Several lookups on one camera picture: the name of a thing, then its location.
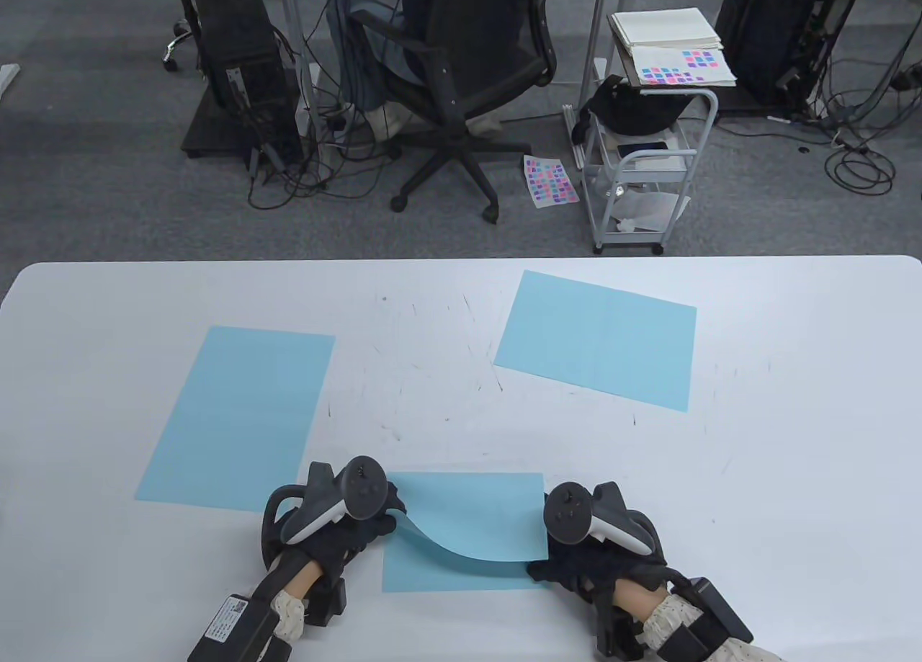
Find person's right hand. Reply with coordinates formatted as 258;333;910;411
526;482;671;605

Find person's left hand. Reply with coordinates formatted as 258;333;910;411
261;462;411;585

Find curled light blue paper sheet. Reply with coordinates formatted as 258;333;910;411
381;472;550;594

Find person's left forearm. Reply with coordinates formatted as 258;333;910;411
270;560;321;647

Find person's right forearm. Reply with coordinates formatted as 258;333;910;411
611;578;787;662

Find black white glove-mounted controller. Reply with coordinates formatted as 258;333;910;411
278;457;390;546
542;481;653;557

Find long light blue paper sheet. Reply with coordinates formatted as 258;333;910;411
135;325;336;514

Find flat light blue paper sheet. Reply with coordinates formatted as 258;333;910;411
493;270;698;413

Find small coloured sticker sheet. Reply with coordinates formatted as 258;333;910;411
522;154;581;208

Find white crumpled papers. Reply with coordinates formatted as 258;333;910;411
611;189;692;233

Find white metal trolley cart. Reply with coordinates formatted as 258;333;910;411
579;84;720;254

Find black computer tower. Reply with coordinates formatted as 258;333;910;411
180;0;304;167

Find black office chair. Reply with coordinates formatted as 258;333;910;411
349;0;559;225

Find black bag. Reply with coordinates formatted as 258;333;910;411
571;74;694;146

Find white desk leg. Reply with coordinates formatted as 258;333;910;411
277;0;323;128
575;0;614;109

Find chrome chair base with wheels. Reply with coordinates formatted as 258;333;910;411
161;14;206;73

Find white sheet with coloured stickers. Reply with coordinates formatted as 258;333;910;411
629;45;738;89

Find stack of white notebooks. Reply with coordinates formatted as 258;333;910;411
608;7;724;52

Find black computer equipment rack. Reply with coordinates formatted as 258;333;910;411
715;0;865;114

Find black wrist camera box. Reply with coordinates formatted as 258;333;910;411
666;577;754;662

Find black wrist camera with label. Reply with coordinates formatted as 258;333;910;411
187;591;289;662

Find bundle of black cables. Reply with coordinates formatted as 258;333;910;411
247;14;406;211

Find loose black floor cables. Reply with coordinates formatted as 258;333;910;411
764;39;922;196

